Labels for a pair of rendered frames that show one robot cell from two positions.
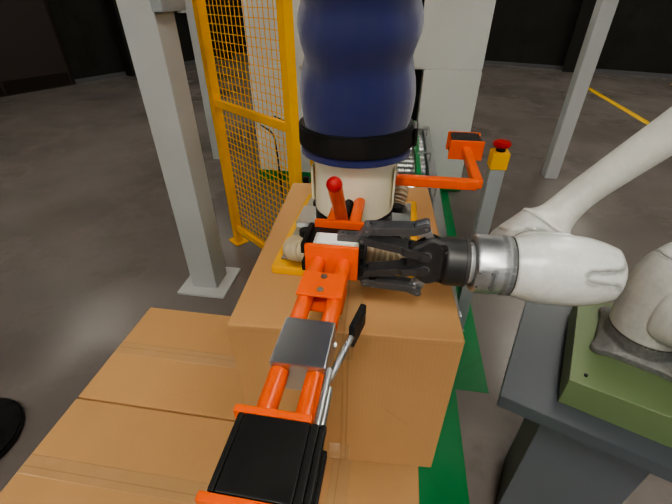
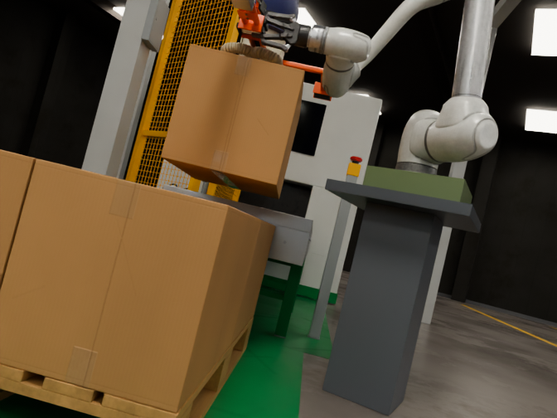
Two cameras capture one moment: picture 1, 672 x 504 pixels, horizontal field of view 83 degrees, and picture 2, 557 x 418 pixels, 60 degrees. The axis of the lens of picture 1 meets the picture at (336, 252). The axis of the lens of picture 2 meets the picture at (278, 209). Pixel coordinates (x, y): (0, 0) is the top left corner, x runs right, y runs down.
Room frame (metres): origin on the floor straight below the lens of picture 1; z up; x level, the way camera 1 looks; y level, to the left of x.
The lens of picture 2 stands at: (-1.17, -0.12, 0.51)
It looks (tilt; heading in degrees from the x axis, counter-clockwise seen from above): 3 degrees up; 356
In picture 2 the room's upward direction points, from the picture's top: 14 degrees clockwise
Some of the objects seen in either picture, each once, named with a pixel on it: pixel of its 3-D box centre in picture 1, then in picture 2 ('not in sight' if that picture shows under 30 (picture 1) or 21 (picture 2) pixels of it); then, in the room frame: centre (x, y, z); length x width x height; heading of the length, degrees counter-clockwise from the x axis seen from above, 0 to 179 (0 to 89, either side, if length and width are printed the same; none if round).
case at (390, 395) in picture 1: (351, 303); (241, 133); (0.75, -0.04, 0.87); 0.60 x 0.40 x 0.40; 174
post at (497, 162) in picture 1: (475, 252); (334, 250); (1.52, -0.67, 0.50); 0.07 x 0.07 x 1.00; 81
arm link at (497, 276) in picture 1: (486, 264); (317, 39); (0.47, -0.23, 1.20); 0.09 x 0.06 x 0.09; 171
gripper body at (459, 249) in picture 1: (437, 260); (297, 34); (0.48, -0.16, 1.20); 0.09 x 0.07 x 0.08; 81
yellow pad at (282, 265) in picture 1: (313, 223); not in sight; (0.77, 0.05, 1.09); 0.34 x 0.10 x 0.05; 171
